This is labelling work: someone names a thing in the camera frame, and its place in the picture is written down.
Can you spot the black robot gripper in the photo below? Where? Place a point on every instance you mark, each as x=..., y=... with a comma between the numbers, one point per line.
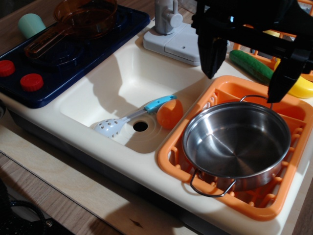
x=216, y=20

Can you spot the stainless steel pan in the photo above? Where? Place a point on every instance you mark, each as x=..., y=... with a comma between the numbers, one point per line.
x=239, y=144

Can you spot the cream toy sink unit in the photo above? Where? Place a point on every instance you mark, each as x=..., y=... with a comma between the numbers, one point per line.
x=146, y=154

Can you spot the orange plastic drying rack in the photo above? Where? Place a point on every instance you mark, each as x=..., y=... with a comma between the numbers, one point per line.
x=263, y=203

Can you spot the green toy cucumber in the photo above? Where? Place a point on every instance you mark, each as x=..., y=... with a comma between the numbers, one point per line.
x=259, y=71

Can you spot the yellow toy banana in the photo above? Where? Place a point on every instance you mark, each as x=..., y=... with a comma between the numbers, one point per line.
x=303, y=88

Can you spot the grey toy faucet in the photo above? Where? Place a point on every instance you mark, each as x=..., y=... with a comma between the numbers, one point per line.
x=170, y=36

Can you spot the orange plastic egg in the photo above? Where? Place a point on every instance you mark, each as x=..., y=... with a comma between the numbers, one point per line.
x=170, y=113

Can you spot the amber transparent saucepan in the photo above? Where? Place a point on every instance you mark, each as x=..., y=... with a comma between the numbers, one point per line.
x=80, y=19

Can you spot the dark blue toy stovetop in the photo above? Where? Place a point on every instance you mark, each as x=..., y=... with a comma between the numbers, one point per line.
x=67, y=61

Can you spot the red stove knob front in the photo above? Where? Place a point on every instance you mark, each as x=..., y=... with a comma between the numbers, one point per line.
x=31, y=82

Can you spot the red stove knob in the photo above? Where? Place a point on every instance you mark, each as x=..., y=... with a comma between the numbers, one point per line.
x=31, y=82
x=7, y=68

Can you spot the mint green cup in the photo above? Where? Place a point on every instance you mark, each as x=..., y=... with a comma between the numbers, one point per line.
x=30, y=24

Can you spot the red stove knob rear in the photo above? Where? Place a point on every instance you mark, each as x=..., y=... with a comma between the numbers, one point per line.
x=7, y=68

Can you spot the slotted spoon blue handle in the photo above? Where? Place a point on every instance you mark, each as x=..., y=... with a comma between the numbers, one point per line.
x=112, y=127

